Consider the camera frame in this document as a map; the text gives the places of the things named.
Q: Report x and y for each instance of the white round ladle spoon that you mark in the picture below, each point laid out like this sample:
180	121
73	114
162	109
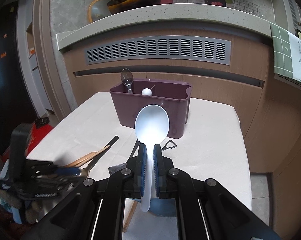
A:
146	91

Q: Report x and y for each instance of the white plastic rice paddle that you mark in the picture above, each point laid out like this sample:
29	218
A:
151	127

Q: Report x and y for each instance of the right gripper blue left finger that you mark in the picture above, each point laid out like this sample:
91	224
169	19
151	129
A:
138	166

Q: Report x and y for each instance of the grey ventilation grille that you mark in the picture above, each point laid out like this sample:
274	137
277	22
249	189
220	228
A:
196	48

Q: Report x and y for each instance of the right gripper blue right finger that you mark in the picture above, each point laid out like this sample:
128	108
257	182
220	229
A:
162	164

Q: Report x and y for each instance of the wooden chopstick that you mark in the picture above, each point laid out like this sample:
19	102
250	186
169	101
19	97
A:
129	210
97	153

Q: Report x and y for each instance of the blue plastic rice paddle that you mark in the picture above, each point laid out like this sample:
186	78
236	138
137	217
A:
163	207

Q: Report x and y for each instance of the green white checkered towel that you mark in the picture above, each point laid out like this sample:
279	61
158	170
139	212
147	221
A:
287	53

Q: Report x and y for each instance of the metal shovel handle spoon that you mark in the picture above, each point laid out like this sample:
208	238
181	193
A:
169	145

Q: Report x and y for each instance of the metal smiley handle spoon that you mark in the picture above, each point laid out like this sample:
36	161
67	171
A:
116	168

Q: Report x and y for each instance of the gloved left hand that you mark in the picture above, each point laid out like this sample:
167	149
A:
22	211

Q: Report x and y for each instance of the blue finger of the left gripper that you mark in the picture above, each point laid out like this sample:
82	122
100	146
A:
67	171

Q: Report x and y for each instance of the clear dark plastic spoon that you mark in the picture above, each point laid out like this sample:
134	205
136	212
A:
127	79

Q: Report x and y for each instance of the white table cloth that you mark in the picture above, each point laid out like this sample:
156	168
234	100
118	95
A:
212	145

